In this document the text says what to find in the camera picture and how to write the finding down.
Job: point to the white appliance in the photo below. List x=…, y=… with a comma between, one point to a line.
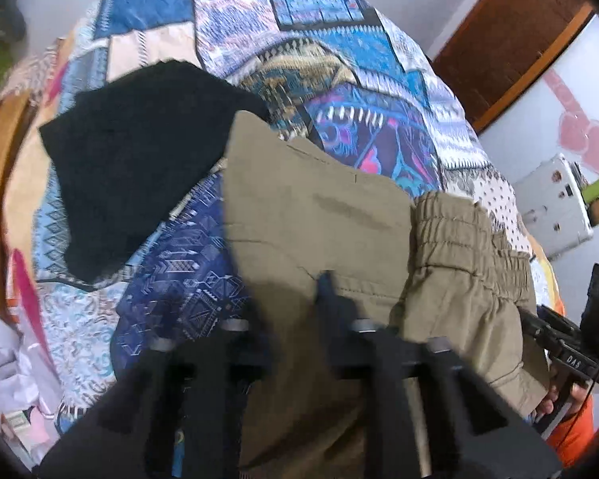
x=554, y=209

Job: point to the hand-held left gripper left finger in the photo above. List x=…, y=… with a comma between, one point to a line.
x=214, y=359

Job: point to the green plastic object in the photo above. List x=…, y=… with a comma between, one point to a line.
x=598, y=185

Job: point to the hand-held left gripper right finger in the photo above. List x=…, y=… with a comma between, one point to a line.
x=325, y=289

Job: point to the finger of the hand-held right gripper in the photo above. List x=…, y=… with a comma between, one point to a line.
x=539, y=327

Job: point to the black cloth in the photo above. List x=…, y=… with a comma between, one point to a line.
x=130, y=159

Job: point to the brown wooden door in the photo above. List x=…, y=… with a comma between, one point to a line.
x=504, y=50

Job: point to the blue patchwork bedspread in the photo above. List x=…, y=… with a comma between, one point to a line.
x=354, y=110

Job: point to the person's right hand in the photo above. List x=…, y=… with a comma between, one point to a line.
x=546, y=405

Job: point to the khaki pants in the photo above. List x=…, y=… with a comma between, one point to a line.
x=304, y=209

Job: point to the crumpled white papers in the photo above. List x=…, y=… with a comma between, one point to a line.
x=10, y=369

